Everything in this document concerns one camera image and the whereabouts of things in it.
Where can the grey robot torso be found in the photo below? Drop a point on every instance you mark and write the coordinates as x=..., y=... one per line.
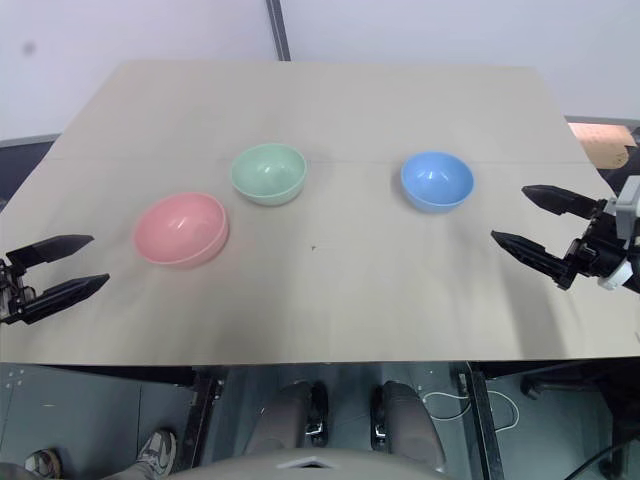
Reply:
x=310, y=467

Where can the dark rounded robot leg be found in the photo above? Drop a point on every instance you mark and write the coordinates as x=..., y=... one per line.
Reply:
x=407, y=425
x=285, y=420

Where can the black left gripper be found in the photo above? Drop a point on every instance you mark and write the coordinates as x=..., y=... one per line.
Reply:
x=11, y=295

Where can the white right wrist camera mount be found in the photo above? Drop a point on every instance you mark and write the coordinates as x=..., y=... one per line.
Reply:
x=628, y=205

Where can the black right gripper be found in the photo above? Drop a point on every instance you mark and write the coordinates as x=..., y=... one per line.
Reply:
x=600, y=250

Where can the pink plastic bowl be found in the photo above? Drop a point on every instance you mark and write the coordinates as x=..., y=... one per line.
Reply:
x=180, y=230

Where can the green plastic bowl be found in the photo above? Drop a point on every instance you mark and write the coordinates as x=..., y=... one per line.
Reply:
x=268, y=173

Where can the black table frame leg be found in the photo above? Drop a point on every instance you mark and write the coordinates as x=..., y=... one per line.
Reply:
x=482, y=425
x=206, y=405

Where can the blue plastic bowl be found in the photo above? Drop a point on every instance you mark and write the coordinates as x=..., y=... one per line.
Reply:
x=436, y=181

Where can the grey sneaker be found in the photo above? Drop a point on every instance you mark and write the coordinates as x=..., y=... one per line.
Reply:
x=157, y=450
x=45, y=462

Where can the black vertical pole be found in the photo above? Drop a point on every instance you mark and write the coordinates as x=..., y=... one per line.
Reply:
x=278, y=30

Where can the brown cardboard box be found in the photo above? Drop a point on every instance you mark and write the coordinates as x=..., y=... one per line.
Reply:
x=602, y=145

